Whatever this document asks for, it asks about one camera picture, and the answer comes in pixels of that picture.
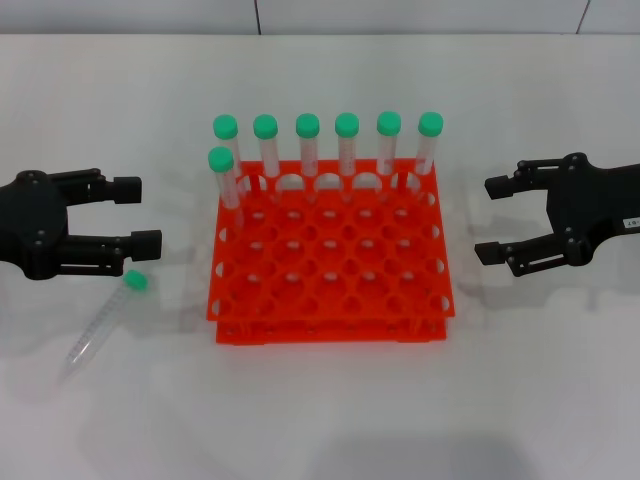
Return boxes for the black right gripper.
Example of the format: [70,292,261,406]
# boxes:
[474,151,640,279]

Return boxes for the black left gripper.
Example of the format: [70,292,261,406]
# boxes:
[0,168,163,281]

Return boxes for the clear test tube green cap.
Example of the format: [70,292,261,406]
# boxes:
[62,269,150,379]
[409,110,445,199]
[212,114,252,199]
[207,145,247,236]
[334,112,361,201]
[252,113,284,201]
[375,110,403,199]
[294,112,322,201]

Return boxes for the orange test tube rack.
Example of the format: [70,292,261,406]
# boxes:
[205,158,457,346]

